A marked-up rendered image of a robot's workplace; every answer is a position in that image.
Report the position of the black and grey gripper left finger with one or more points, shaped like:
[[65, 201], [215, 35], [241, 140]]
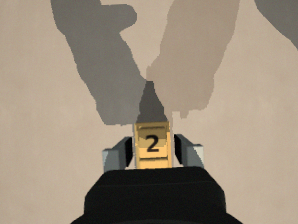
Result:
[[119, 156]]

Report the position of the orange open tray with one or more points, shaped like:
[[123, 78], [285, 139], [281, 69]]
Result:
[[166, 124]]

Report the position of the orange number cube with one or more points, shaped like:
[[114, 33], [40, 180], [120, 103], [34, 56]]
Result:
[[152, 142], [153, 162]]

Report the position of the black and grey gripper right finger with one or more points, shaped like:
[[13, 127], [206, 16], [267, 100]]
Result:
[[187, 153]]

